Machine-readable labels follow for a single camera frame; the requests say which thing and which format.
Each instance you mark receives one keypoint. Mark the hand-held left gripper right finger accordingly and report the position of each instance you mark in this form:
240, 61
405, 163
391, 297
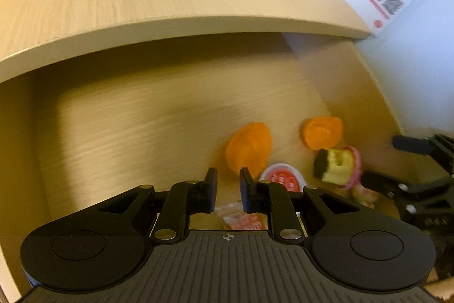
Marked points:
244, 190

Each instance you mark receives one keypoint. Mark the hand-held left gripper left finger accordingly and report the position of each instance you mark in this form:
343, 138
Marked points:
212, 190

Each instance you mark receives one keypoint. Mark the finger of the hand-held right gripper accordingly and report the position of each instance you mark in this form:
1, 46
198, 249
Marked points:
385, 181
411, 144

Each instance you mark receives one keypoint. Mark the small doll figure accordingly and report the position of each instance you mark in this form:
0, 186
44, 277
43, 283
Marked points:
365, 195

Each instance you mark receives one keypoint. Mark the red snack packet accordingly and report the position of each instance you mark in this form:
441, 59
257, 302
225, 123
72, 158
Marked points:
244, 219

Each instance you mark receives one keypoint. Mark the orange plastic shell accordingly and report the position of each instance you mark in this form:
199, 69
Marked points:
248, 146
321, 132

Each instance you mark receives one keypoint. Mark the yellow toy cake pink rim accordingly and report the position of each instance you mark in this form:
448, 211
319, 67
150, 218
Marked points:
337, 164

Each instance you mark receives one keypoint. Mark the red round lid cup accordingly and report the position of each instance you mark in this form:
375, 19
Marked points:
283, 178

